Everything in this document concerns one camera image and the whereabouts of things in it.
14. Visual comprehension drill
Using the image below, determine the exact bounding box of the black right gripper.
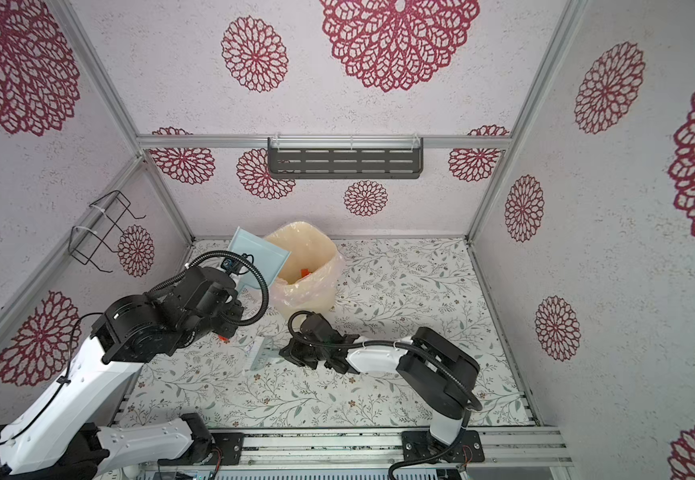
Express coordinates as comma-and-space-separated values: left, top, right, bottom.
277, 332, 331, 369

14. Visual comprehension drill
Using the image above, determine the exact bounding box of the white bristle hand brush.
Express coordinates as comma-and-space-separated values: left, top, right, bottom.
245, 336, 278, 371

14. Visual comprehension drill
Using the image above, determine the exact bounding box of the grey-green plastic dustpan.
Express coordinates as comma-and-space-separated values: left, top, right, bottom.
228, 227, 290, 287

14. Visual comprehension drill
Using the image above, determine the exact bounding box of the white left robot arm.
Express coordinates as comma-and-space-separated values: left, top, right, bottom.
0, 266, 244, 479

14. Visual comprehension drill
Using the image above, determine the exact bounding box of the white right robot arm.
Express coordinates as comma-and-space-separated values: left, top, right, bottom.
279, 310, 483, 476

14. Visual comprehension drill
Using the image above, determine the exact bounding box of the cream trash bin with liner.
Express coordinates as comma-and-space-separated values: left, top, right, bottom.
264, 221, 345, 319

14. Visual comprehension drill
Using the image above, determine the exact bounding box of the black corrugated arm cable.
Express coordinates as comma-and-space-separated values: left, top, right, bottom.
286, 310, 485, 480

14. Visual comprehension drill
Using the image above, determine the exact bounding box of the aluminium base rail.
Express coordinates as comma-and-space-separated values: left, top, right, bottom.
198, 426, 573, 472

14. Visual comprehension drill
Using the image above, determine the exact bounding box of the black wire wall basket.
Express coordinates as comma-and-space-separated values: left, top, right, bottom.
66, 189, 145, 274

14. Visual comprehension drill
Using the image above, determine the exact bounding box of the dark grey wall shelf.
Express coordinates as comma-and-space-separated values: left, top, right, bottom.
266, 136, 425, 180

